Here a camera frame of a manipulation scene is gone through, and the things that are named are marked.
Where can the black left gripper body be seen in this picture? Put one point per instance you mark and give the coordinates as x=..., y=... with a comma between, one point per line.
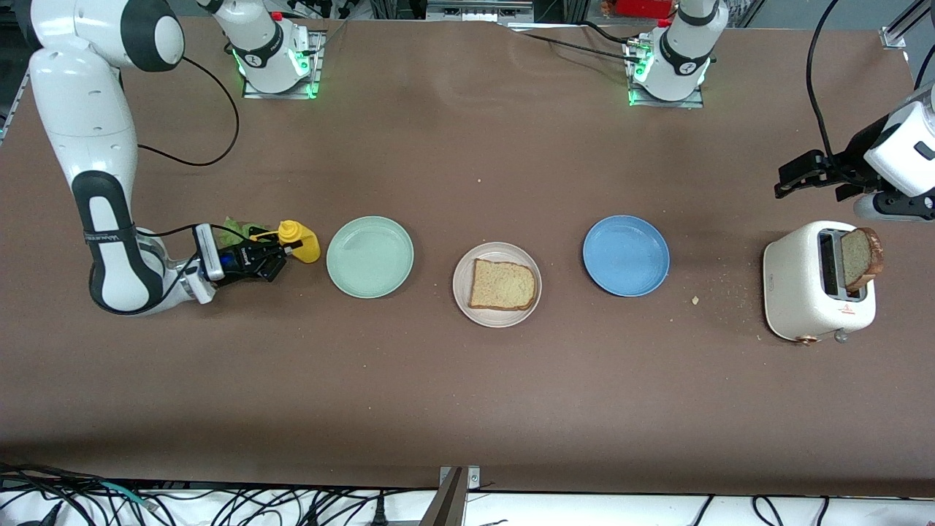
x=852, y=160

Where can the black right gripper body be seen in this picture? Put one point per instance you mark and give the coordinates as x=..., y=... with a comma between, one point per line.
x=244, y=261

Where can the green lettuce leaf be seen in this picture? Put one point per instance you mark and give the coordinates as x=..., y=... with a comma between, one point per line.
x=237, y=228

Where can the yellow mustard squeeze bottle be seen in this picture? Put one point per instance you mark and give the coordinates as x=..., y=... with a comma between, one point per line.
x=307, y=248

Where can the light brown bread slice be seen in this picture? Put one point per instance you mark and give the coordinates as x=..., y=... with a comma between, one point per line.
x=497, y=285

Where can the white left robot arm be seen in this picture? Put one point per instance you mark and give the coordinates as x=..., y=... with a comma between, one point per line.
x=679, y=66

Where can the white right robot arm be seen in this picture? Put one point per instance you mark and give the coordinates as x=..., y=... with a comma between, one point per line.
x=88, y=109

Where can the pale green plate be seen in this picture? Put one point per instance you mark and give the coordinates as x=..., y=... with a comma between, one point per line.
x=369, y=257

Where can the blue plate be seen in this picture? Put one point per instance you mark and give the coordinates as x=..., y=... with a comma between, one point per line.
x=626, y=256

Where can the beige plate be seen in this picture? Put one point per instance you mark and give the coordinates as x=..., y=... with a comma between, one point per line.
x=497, y=319

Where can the dark crusted bread slice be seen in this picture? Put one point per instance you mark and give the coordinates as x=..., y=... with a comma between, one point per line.
x=858, y=256

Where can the white toaster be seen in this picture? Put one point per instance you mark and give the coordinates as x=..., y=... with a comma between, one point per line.
x=792, y=281

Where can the red box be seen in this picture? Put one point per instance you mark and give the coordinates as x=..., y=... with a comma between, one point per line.
x=643, y=7

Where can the grey metal box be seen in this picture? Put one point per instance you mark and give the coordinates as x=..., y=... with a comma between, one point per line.
x=478, y=13

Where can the aluminium frame rail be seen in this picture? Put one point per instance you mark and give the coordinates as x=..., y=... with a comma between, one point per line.
x=892, y=38

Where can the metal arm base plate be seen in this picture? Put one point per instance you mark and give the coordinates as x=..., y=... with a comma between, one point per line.
x=668, y=104
x=315, y=80

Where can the metal table bracket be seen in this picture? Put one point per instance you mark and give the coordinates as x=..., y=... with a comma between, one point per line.
x=447, y=508

